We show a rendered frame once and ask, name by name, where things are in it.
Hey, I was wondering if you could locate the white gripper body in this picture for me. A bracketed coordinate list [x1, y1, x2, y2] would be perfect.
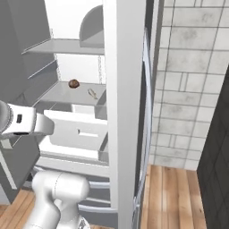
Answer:
[33, 114, 55, 136]

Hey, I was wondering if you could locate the white fridge drawer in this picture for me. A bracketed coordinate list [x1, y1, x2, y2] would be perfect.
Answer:
[38, 109, 109, 164]

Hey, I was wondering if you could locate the glass fridge shelf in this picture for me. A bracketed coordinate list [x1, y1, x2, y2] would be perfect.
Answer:
[21, 38, 106, 56]
[32, 81, 107, 107]

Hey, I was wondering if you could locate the grey fridge door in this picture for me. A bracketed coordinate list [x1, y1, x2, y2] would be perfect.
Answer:
[0, 0, 59, 207]

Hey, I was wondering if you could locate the white fridge door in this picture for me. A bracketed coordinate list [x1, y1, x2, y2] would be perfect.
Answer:
[102, 0, 159, 229]

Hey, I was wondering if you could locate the white fridge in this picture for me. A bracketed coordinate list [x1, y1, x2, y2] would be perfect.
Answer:
[0, 0, 165, 229]

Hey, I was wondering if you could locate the brown round food item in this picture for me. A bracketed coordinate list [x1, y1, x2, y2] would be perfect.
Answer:
[68, 78, 81, 89]

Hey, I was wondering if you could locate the pale thin food item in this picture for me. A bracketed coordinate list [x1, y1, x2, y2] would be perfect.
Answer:
[87, 88, 99, 100]

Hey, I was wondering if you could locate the grey freezer drawer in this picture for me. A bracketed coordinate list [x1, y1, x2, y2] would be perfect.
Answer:
[28, 165, 120, 229]

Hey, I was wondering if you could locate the dark tiled cabinet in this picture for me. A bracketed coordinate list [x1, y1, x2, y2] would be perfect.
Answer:
[196, 64, 229, 229]

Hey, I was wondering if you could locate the silver freezer drawer handle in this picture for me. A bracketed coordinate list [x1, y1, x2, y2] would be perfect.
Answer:
[76, 203, 119, 215]
[30, 165, 112, 191]

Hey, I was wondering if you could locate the silver fridge door handle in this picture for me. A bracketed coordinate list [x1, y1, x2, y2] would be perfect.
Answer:
[131, 28, 155, 229]

